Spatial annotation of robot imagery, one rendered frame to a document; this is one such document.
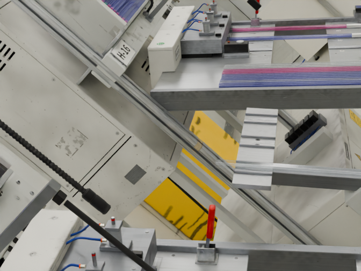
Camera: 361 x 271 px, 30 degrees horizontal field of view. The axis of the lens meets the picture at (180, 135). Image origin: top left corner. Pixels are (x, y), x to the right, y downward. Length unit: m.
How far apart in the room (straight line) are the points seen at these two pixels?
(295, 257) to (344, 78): 0.85
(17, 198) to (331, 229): 1.12
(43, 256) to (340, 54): 1.34
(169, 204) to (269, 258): 3.14
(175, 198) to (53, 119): 2.33
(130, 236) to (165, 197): 3.15
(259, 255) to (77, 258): 0.31
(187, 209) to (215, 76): 2.36
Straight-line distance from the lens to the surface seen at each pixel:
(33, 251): 1.11
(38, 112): 2.04
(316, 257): 1.19
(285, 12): 5.48
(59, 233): 1.15
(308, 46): 5.56
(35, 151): 1.01
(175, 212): 4.33
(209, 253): 1.16
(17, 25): 2.03
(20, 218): 0.86
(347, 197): 1.40
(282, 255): 1.19
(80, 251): 1.13
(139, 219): 4.19
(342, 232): 2.09
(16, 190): 1.24
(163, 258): 1.19
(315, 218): 2.06
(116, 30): 1.99
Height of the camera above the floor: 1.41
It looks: 10 degrees down
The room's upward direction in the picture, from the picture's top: 49 degrees counter-clockwise
